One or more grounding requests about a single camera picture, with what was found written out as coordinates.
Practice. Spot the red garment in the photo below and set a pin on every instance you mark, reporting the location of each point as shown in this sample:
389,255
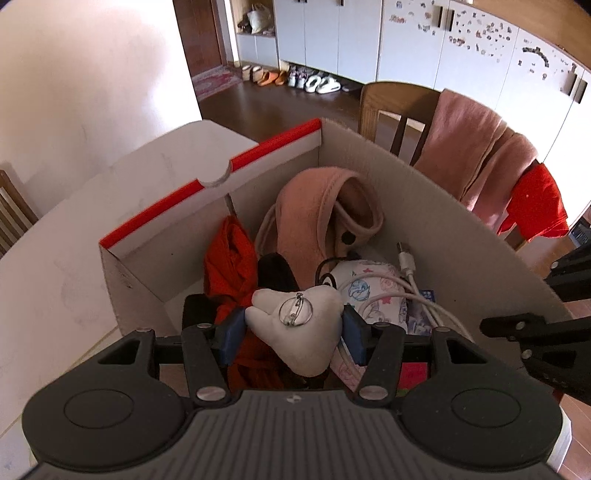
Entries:
231,258

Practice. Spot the printed pastel pouch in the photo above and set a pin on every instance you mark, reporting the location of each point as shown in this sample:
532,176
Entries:
378,300

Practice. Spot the pink fringed scarf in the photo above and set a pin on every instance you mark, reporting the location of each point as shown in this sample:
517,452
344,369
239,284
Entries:
461,138

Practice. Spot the wooden slat-back chair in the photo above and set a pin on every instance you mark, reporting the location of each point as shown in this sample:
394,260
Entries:
14,207

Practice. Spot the white cabinet with stickers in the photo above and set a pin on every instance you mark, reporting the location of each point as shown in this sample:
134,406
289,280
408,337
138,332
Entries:
489,78

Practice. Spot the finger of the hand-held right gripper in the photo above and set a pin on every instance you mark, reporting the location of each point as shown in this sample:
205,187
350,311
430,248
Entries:
554,341
575,277

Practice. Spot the red patterned rug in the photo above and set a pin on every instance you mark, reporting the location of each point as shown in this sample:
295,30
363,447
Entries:
214,81

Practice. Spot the beige tote bag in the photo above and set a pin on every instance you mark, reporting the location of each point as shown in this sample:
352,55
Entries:
259,18

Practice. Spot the wooden chair with black seat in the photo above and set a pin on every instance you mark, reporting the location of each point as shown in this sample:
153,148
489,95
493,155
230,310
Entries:
392,99

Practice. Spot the row of shoes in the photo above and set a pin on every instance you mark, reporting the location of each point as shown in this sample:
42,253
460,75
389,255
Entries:
318,83

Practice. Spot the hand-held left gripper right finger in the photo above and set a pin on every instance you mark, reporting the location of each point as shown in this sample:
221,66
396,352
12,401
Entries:
352,330

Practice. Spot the white plush brooch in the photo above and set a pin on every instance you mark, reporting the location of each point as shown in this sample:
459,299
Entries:
300,346

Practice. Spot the red cloth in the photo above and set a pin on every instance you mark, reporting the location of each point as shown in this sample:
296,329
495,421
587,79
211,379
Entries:
535,198

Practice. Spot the brown wooden door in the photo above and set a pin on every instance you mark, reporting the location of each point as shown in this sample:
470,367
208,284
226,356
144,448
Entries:
198,32

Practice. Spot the red and white cardboard box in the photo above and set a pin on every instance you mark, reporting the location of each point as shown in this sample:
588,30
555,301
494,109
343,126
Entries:
415,184

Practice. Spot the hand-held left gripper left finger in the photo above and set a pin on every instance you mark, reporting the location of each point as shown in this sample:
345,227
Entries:
233,331

